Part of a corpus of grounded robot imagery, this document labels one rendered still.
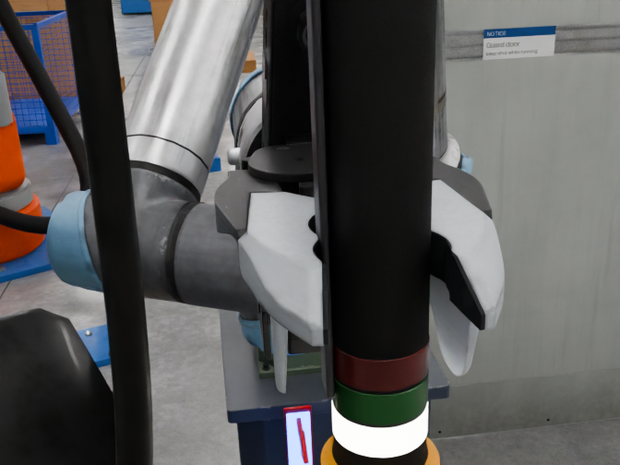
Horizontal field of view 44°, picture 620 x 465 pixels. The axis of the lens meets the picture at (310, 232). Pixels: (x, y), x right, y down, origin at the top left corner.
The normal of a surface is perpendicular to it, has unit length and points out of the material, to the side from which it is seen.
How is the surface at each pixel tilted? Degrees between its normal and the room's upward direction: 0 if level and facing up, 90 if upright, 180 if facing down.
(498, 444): 0
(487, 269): 42
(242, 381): 0
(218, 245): 56
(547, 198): 90
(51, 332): 34
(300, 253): 1
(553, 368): 90
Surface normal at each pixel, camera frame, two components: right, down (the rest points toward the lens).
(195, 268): -0.29, 0.18
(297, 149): -0.04, -0.93
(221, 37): 0.54, -0.25
